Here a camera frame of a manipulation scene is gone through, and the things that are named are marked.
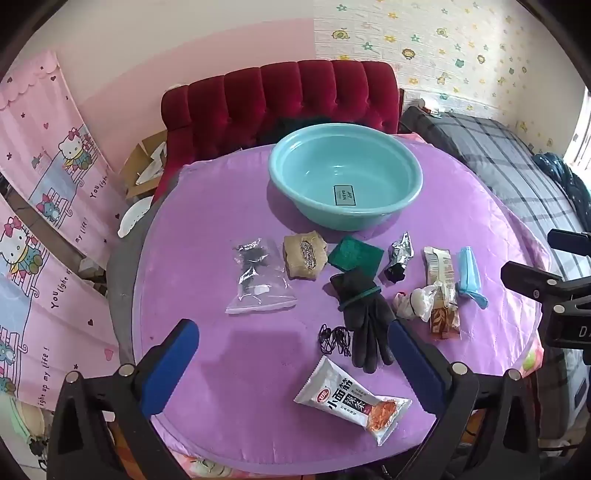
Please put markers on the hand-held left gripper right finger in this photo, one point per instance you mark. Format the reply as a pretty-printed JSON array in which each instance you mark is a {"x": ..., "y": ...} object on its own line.
[{"x": 415, "y": 364}]

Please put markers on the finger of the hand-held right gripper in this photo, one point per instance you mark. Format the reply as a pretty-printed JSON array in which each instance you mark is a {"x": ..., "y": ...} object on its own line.
[
  {"x": 531, "y": 281},
  {"x": 570, "y": 242}
]

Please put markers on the silver foil wrapper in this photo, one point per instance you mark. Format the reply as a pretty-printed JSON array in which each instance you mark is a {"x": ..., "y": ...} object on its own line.
[{"x": 399, "y": 256}]

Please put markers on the red velvet tufted sofa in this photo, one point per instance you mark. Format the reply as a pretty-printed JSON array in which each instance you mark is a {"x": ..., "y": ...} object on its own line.
[{"x": 286, "y": 97}]

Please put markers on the white and orange snack packet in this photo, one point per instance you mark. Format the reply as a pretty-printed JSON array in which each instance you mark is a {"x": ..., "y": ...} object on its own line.
[{"x": 341, "y": 392}]

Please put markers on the clear plastic zip bag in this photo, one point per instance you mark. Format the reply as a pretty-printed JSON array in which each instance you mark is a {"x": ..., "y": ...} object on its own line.
[{"x": 258, "y": 281}]

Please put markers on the white plastic bag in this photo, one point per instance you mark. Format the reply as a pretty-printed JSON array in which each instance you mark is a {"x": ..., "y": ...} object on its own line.
[{"x": 418, "y": 302}]

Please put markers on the cardboard box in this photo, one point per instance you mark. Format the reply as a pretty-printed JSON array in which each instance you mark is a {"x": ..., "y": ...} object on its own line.
[{"x": 143, "y": 166}]

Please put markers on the green scouring pad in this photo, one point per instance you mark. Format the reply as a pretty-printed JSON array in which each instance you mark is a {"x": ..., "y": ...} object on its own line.
[{"x": 355, "y": 254}]

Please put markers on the grey cloth under cover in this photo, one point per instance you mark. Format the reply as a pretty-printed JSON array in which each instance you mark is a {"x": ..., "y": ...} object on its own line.
[{"x": 122, "y": 286}]

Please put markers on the teal plastic basin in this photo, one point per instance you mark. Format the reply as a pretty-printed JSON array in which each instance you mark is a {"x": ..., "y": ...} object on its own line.
[{"x": 323, "y": 170}]

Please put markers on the black glove with green cuff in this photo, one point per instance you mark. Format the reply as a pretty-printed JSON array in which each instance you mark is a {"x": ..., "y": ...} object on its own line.
[{"x": 364, "y": 318}]

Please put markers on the beige and brown snack wrapper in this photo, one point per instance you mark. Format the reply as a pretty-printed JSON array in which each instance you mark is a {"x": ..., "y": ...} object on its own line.
[{"x": 438, "y": 267}]

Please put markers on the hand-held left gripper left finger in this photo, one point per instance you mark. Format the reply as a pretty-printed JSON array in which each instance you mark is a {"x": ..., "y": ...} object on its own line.
[{"x": 171, "y": 364}]

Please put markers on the beige sock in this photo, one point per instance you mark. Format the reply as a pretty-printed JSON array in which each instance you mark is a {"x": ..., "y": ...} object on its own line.
[{"x": 304, "y": 256}]

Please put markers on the pink cartoon cat curtain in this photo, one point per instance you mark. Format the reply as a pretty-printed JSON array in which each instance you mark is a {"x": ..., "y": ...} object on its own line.
[
  {"x": 51, "y": 152},
  {"x": 41, "y": 314}
]

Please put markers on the small red and white box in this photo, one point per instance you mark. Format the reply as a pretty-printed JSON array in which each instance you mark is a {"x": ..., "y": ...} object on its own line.
[{"x": 432, "y": 110}]

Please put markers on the pink floral bedding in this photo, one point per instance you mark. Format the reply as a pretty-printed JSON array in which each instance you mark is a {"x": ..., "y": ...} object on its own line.
[{"x": 531, "y": 357}]

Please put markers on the purple quilted table cover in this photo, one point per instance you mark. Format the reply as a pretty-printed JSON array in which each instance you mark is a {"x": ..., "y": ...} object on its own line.
[{"x": 240, "y": 332}]

